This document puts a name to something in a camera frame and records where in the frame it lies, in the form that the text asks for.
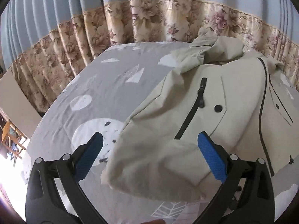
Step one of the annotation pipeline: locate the beige hooded jacket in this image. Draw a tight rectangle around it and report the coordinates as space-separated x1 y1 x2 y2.
101 28 298 202

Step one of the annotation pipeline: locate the wooden chair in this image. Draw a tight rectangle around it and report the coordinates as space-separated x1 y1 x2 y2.
1 120 27 160

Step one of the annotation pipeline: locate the grey animal print bedsheet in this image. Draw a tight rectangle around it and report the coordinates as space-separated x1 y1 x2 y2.
23 41 299 224

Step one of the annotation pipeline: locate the blue floral curtain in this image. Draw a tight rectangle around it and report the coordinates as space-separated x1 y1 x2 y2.
1 0 298 113

